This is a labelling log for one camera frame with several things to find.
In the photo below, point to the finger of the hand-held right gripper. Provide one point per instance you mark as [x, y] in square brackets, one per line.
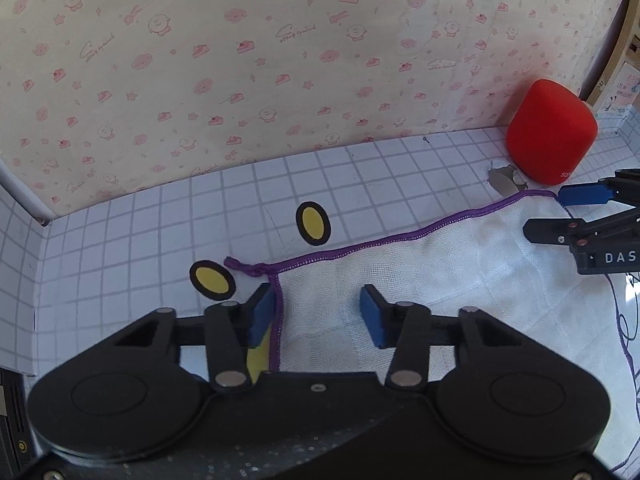
[585, 194]
[555, 232]

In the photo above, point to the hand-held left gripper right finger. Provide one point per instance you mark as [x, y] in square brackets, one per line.
[373, 316]

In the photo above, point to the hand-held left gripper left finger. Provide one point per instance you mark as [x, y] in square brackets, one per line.
[261, 314]

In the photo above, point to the white towel with purple hem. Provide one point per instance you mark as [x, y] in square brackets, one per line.
[450, 270]

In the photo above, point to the red round speaker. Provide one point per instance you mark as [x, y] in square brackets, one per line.
[552, 132]

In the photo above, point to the paper poster on shelf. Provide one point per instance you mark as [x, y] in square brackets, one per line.
[625, 87]

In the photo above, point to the wooden shelf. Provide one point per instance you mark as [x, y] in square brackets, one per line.
[612, 55]

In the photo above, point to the black device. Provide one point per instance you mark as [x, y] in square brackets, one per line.
[14, 425]

